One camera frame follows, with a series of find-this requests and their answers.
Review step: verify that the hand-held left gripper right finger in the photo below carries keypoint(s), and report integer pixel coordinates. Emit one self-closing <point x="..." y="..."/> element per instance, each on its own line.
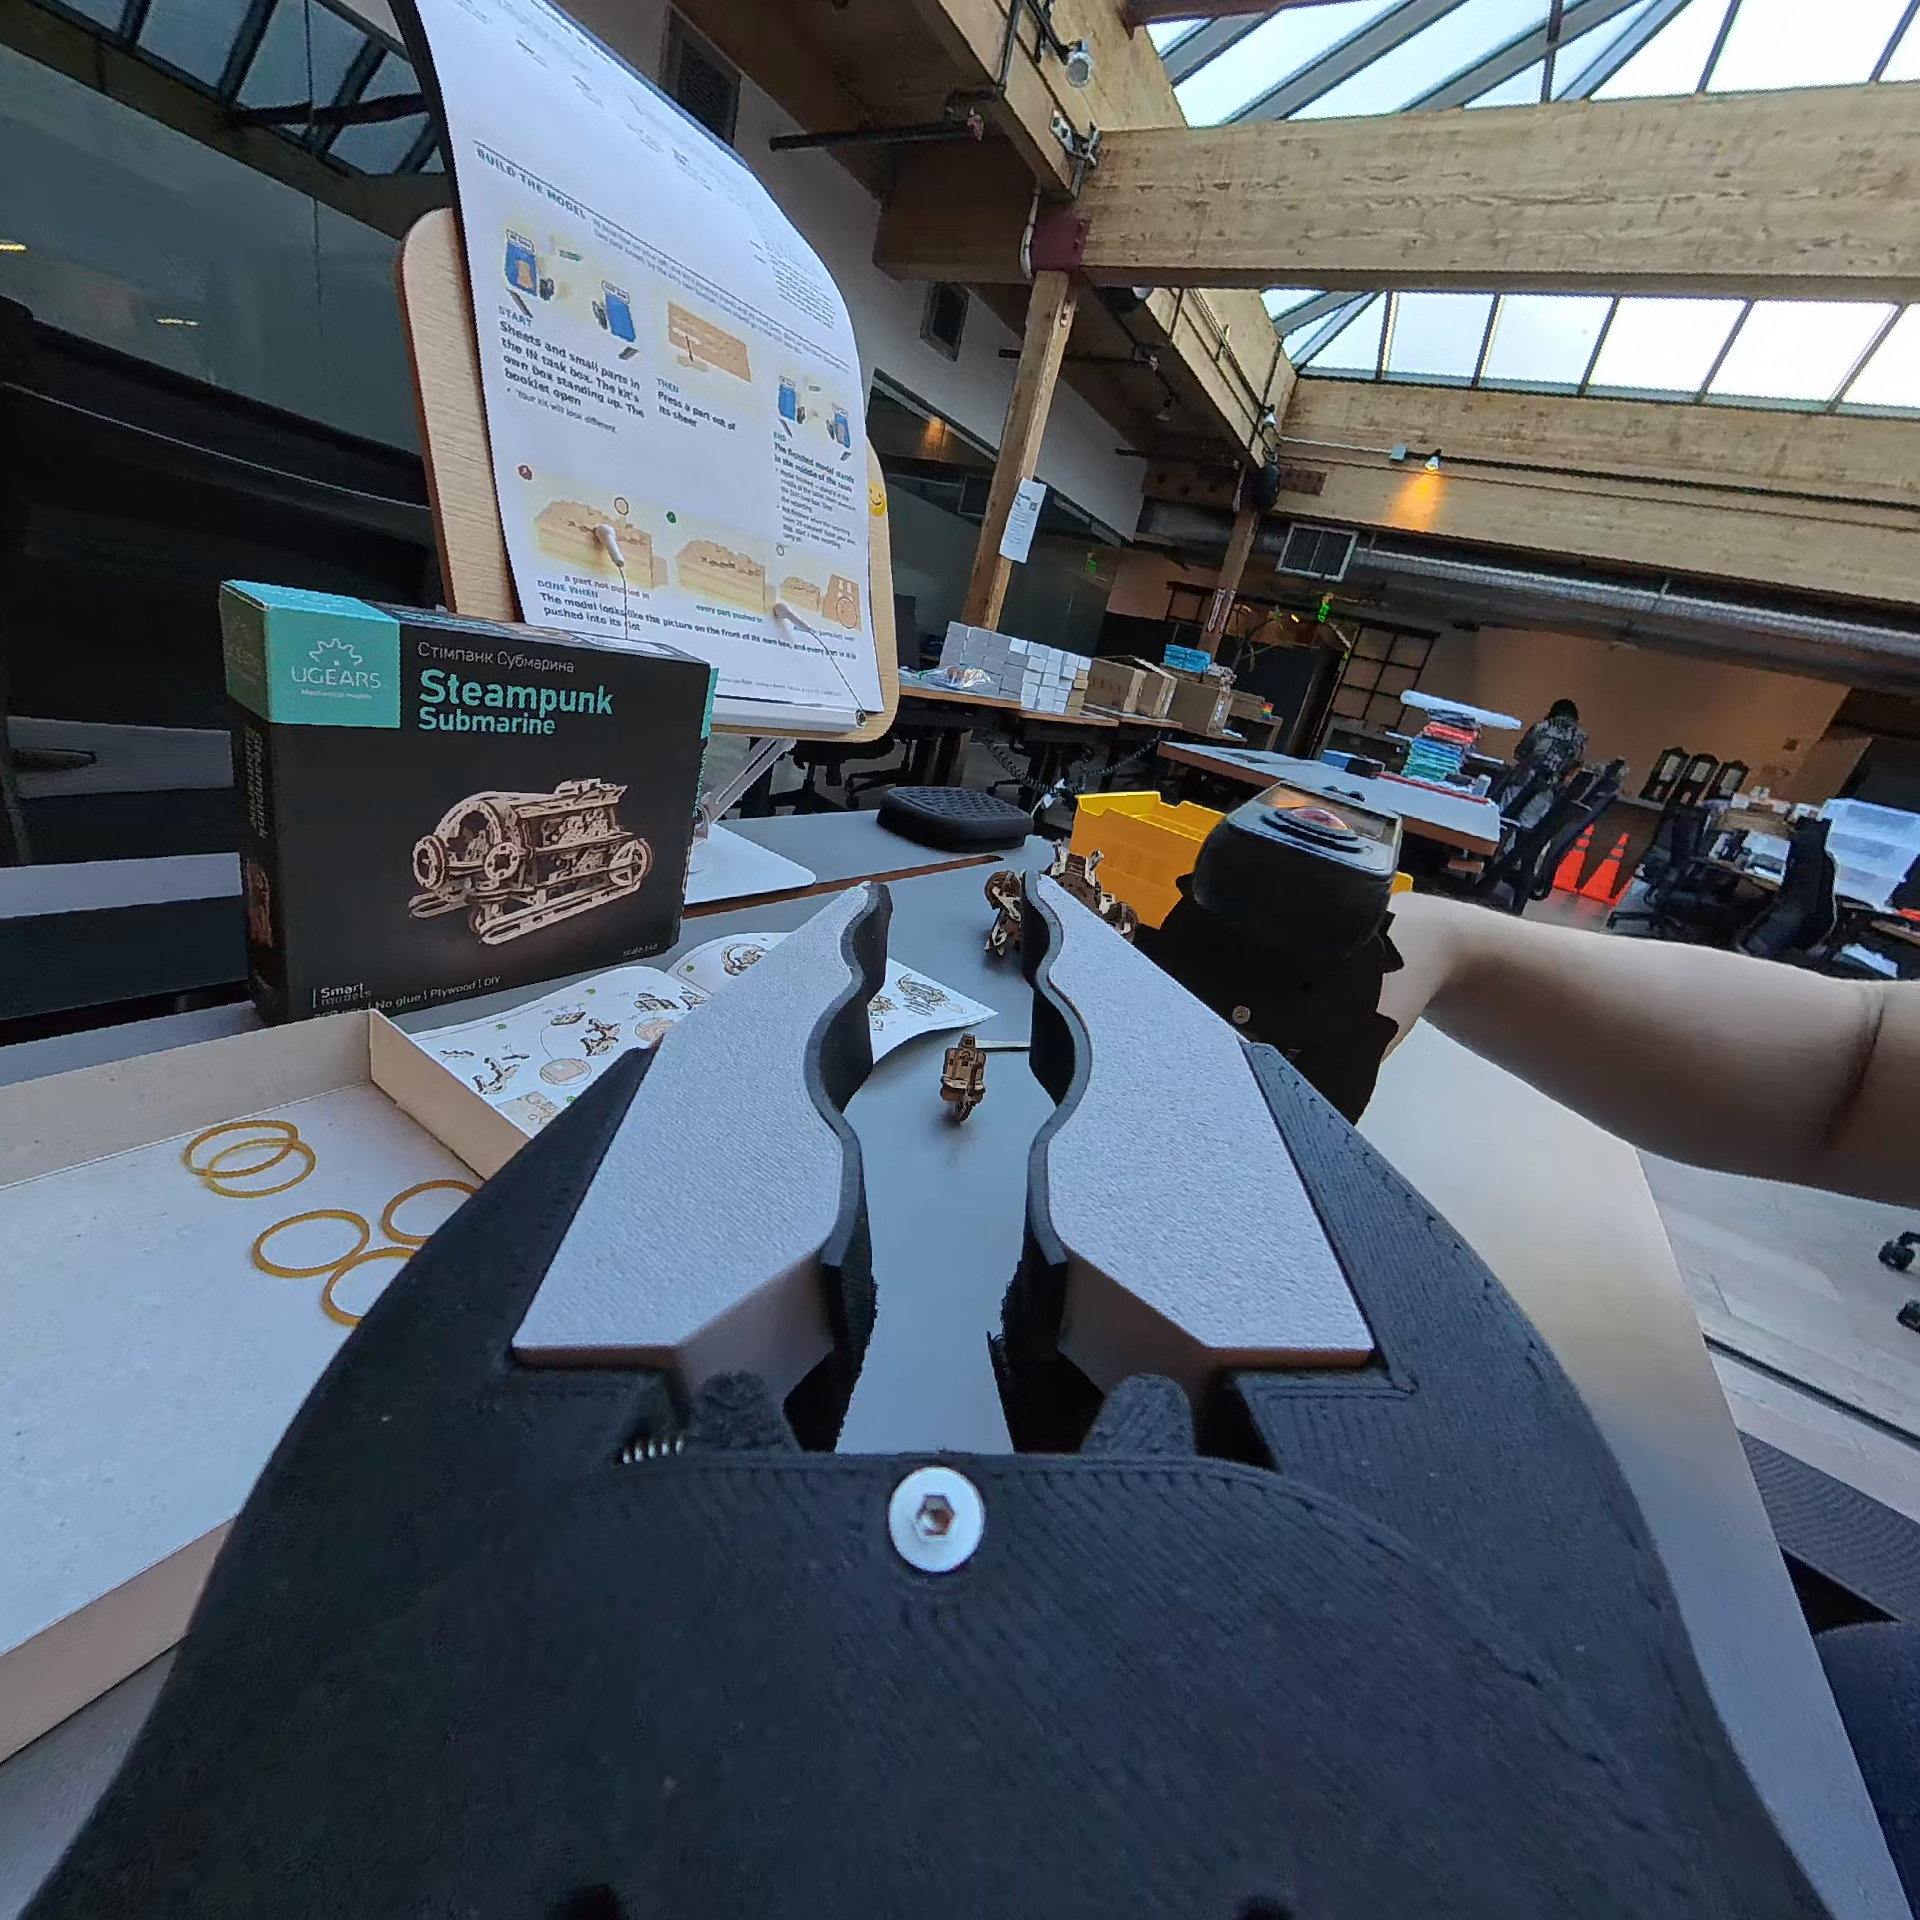
<point x="1185" y="1200"/>

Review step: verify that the group of yellow rubber bands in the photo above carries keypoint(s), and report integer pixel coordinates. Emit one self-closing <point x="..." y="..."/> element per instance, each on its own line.
<point x="260" y="1244"/>

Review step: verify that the yellow plastic bin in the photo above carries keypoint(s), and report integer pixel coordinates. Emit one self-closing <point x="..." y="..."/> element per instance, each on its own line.
<point x="1126" y="839"/>

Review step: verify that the small boxy wooden subassembly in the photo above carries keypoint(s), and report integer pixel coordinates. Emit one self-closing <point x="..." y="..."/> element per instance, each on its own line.
<point x="964" y="1077"/>

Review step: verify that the white printed instruction sheet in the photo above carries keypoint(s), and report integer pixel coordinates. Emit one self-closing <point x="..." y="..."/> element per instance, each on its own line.
<point x="662" y="376"/>

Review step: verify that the wall ventilation grille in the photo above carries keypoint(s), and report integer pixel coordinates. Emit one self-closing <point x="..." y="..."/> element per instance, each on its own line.
<point x="1317" y="552"/>

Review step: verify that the stack of white boxes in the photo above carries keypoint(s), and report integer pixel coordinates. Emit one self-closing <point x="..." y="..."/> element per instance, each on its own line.
<point x="1014" y="669"/>

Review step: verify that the person's right forearm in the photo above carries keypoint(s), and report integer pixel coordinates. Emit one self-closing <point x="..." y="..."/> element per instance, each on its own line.
<point x="1652" y="1021"/>

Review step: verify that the orange traffic cone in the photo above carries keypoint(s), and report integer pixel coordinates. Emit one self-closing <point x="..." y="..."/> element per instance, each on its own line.
<point x="1574" y="868"/>
<point x="1607" y="874"/>

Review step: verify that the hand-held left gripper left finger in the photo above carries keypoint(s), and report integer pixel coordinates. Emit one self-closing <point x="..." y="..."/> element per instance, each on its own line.
<point x="690" y="1200"/>

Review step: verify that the long white work table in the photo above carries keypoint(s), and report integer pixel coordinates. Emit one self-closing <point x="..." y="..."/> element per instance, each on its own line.
<point x="1447" y="822"/>

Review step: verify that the silver ventilation duct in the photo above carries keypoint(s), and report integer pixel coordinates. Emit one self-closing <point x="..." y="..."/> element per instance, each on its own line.
<point x="1652" y="609"/>

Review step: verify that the wooden document stand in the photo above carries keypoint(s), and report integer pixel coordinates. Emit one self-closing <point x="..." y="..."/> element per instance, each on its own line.
<point x="450" y="450"/>

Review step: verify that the stack of colourful trays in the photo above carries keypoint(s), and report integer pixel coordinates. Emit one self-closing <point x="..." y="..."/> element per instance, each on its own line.
<point x="1464" y="743"/>

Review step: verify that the brown cardboard box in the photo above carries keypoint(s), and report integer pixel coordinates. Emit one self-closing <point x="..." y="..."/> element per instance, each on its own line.
<point x="1201" y="704"/>
<point x="1126" y="686"/>

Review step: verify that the white paper notice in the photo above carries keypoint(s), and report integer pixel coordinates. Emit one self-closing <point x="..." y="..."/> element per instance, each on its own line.
<point x="1022" y="521"/>

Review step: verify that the open assembly instruction booklet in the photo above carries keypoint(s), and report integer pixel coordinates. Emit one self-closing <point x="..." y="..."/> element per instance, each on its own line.
<point x="599" y="1037"/>

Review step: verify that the black teal model kit box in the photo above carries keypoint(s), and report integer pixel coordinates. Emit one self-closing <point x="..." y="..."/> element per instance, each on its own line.
<point x="450" y="809"/>

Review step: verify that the shallow cardboard tray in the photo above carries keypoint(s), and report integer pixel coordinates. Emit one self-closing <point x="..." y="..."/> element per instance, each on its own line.
<point x="119" y="1382"/>

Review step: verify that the black oval mesh pad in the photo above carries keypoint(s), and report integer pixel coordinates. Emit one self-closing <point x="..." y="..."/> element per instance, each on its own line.
<point x="954" y="820"/>

